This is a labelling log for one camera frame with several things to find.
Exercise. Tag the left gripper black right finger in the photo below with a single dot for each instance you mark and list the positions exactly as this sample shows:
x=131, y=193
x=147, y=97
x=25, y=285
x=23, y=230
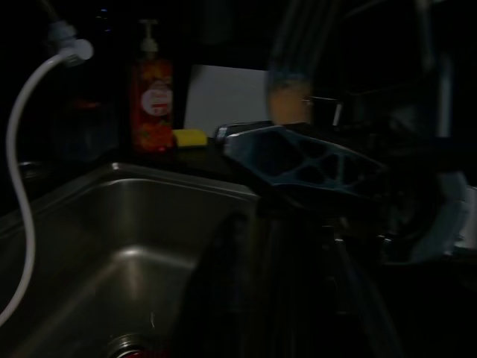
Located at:
x=365, y=306

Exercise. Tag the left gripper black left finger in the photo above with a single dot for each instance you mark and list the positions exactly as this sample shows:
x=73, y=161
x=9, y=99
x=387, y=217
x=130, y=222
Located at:
x=223, y=291

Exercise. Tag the metal sink drain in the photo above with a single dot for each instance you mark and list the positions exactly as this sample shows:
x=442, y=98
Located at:
x=138, y=347

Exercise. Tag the stainless steel sink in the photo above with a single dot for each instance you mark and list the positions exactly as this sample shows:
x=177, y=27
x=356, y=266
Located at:
x=112, y=238

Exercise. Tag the yellow sponge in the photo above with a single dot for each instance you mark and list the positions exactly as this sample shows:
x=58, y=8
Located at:
x=190, y=138

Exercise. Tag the white cutting board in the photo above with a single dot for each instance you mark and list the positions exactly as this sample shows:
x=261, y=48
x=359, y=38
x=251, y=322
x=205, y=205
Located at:
x=227, y=97

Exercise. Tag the red dish soap pump bottle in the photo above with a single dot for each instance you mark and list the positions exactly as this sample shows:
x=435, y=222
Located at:
x=153, y=104

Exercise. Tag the white faucet connector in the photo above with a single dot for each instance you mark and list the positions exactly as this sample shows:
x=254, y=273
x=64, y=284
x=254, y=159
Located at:
x=69, y=46

